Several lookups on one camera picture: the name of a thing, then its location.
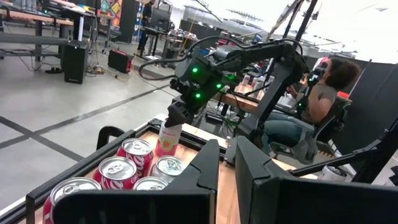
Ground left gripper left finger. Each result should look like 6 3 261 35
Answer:
52 138 221 224

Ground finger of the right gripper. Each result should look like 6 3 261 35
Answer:
164 101 185 128
182 107 193 124

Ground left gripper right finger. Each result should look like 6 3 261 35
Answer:
235 135 398 224

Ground black power strip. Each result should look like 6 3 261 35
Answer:
205 112 224 124

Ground wooden desk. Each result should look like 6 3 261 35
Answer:
223 82 299 114

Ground red and black case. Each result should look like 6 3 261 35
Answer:
107 49 134 75

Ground person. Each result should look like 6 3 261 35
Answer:
136 0 156 52
264 57 361 156

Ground black cabinet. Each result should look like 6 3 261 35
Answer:
119 0 141 44

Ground grey office chair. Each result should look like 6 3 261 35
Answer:
270 96 354 166

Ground black stand poles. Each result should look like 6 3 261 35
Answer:
266 0 320 43

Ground dark partition panel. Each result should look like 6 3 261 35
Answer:
331 60 398 156

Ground wooden workbench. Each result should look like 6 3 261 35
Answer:
0 7 75 62

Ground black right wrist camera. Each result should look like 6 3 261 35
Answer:
169 76 190 96

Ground black table rail frame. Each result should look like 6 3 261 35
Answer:
0 119 229 224

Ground black frame wooden shelf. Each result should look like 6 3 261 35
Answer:
26 118 398 224

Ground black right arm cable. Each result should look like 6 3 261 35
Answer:
137 35 246 82

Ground black rail hook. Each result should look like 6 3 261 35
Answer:
96 125 126 151

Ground colourful wall poster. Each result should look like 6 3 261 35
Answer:
99 0 124 28

